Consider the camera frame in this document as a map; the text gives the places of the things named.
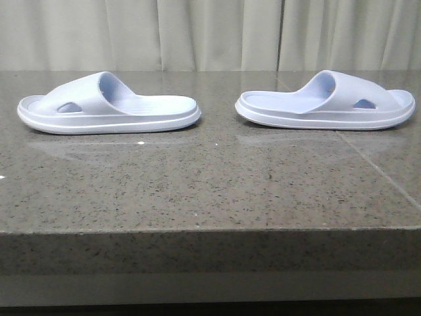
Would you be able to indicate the beige curtain right panel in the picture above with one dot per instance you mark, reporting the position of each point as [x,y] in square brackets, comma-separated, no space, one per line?
[350,35]

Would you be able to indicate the beige curtain panel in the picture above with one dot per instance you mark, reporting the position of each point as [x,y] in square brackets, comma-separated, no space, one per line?
[350,35]
[140,35]

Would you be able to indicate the light blue slipper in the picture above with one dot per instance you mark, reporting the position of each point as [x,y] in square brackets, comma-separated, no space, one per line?
[329,101]
[102,104]

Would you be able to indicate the beige curtain left panel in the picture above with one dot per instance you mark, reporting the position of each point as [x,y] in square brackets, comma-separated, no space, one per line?
[140,35]

